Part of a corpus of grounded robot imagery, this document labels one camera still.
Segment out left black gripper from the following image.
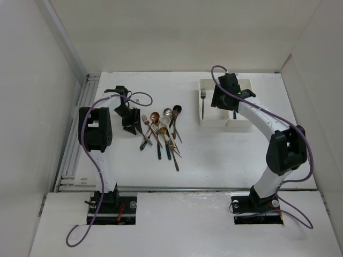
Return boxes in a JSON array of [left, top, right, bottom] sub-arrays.
[[115, 105, 142, 135]]

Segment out black fork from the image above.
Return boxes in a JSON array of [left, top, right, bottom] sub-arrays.
[[200, 88, 206, 120]]

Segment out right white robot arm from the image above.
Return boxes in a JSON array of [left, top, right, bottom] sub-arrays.
[[211, 73, 307, 214]]

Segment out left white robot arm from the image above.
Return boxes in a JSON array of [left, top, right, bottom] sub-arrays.
[[78, 86, 142, 213]]

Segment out rose gold fork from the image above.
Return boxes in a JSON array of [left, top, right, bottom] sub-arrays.
[[141, 115, 161, 144]]

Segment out left white container bin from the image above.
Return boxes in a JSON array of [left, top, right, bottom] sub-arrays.
[[198, 78, 229, 128]]

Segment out white container bin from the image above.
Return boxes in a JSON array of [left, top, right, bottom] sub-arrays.
[[226, 79, 253, 128], [198, 78, 229, 128]]

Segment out copper spoon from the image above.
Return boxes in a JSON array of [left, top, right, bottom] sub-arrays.
[[150, 111, 161, 142]]

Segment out right white container bin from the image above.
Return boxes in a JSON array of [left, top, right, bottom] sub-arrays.
[[226, 79, 253, 128]]

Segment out white spoon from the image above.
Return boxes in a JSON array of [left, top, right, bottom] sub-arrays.
[[161, 116, 171, 135]]

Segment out silver spoon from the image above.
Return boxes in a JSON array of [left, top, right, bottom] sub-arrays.
[[163, 108, 173, 117]]

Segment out black spoon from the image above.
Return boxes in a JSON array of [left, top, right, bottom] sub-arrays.
[[169, 105, 182, 128]]

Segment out gold spoon dark handle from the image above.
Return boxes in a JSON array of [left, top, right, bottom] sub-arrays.
[[159, 127, 174, 151]]

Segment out green handle utensil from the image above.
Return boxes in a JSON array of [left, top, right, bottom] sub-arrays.
[[157, 140, 162, 160]]

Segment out long copper handle utensil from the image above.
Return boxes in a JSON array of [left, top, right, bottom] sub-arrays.
[[164, 128, 180, 172]]

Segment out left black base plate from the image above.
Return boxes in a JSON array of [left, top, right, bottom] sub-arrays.
[[93, 196, 137, 225]]

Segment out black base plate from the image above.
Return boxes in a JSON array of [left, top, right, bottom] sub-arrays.
[[230, 195, 284, 225], [93, 196, 137, 225]]

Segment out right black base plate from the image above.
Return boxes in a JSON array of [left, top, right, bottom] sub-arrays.
[[230, 195, 284, 225]]

